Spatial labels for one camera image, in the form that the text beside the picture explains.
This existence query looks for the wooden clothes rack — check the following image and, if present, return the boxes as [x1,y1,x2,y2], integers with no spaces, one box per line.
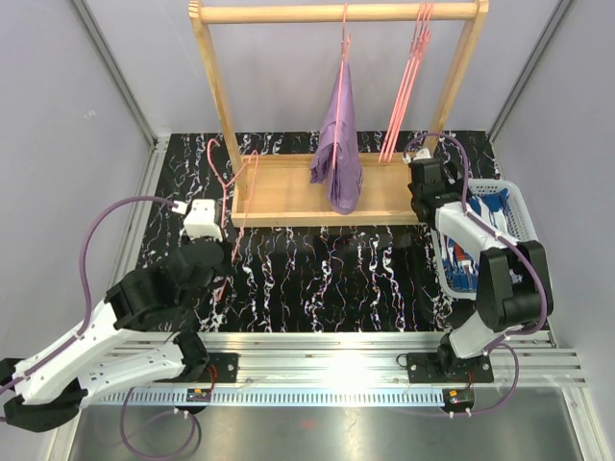
[188,1,489,228]

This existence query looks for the blue patterned trousers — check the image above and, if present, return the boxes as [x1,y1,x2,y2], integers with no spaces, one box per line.
[441,187,518,294]

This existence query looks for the pink hanger holding purple trousers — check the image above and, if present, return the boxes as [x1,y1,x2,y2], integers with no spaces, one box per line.
[332,3,352,170]

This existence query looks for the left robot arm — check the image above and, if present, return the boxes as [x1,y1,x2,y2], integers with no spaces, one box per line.
[1,239,232,433]

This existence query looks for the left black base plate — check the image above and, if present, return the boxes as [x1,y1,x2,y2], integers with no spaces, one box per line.
[159,352,239,384]

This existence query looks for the pink wire hanger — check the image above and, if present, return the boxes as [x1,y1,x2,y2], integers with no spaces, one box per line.
[206,137,260,299]

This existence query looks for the black marble pattern mat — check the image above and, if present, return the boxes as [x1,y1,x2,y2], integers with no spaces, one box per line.
[136,131,500,333]

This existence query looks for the purple cable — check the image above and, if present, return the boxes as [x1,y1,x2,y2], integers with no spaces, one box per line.
[403,132,554,337]
[0,195,177,424]

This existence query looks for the white plastic basket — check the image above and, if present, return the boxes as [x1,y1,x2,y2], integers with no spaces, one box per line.
[430,179,537,301]

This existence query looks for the pink empty hanger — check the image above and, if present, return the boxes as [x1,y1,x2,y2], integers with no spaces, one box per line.
[383,2,436,162]
[377,2,429,164]
[381,2,433,164]

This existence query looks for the white slotted cable duct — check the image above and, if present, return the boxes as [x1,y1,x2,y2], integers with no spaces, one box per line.
[99,387,444,407]

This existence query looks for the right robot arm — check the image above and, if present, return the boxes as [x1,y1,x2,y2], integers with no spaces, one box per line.
[408,155,553,380]

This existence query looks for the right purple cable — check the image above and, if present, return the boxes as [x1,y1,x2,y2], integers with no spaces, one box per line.
[403,132,554,337]

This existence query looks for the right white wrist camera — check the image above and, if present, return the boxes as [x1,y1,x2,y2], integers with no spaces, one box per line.
[403,148,432,165]

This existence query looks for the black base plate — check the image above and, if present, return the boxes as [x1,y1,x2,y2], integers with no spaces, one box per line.
[159,352,239,384]
[396,352,495,384]

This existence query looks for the purple trousers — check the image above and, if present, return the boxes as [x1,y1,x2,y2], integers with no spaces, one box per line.
[309,62,363,215]

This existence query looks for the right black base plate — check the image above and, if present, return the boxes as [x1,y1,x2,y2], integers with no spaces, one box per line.
[396,352,495,384]

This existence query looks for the aluminium mounting rail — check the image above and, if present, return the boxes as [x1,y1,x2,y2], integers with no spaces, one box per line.
[201,331,586,389]

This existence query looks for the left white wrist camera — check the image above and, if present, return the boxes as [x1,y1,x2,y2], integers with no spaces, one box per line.
[172,199,223,242]

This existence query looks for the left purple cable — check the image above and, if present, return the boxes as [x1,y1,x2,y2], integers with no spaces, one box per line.
[0,195,177,424]

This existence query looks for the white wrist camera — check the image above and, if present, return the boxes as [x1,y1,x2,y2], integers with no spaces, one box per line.
[172,199,223,242]
[403,148,432,165]

